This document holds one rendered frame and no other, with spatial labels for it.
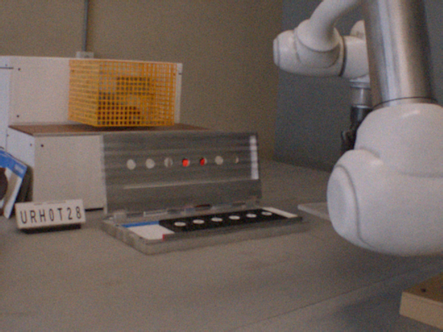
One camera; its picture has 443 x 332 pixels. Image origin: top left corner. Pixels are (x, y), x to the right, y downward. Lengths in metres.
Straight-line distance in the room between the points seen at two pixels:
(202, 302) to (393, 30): 0.51
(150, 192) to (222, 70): 2.48
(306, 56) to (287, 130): 2.69
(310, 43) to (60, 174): 0.66
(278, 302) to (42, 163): 0.71
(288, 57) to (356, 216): 0.68
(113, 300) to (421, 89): 0.56
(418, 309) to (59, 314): 0.55
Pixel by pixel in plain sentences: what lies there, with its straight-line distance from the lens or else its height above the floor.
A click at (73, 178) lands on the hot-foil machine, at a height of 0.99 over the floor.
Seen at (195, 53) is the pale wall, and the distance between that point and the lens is 3.67.
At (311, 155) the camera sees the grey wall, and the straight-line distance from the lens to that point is 3.96.
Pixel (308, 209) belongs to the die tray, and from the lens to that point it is 1.64.
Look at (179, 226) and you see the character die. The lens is 1.29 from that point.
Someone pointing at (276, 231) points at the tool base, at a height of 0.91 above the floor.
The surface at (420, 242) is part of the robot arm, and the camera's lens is 0.85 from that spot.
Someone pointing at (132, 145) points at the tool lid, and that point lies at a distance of 1.38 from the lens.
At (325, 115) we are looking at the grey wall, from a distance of 3.87.
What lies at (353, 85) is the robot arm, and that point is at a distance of 1.50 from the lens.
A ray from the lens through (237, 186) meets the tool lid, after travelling 1.52.
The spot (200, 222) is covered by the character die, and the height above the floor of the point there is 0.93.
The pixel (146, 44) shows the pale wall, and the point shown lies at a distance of 3.46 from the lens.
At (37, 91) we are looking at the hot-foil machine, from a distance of 1.68.
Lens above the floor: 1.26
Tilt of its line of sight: 9 degrees down
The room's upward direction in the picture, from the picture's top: 3 degrees clockwise
